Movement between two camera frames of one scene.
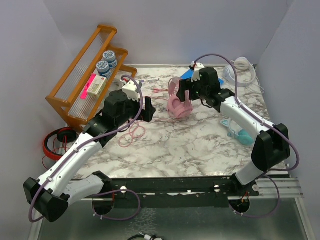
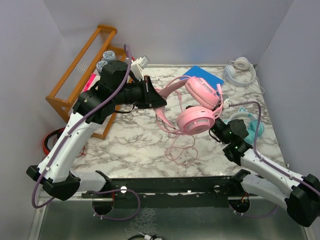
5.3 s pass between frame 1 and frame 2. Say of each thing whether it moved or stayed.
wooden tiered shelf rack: stayed
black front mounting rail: stayed
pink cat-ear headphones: moved
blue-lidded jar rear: stayed
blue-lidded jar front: stayed
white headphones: stayed
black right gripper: moved
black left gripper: moved
